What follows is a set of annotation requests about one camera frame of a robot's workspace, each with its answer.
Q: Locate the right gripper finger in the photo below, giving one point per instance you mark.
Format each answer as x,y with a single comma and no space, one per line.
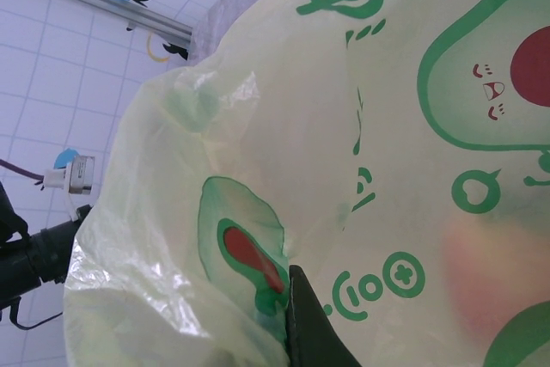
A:
309,324

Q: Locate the pink peach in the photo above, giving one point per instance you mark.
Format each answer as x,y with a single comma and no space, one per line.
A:
485,277

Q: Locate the yellow-green avocado print plastic bag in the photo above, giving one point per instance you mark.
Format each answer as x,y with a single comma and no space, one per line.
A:
344,126

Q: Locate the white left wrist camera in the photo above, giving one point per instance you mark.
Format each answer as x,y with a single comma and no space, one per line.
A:
77,173

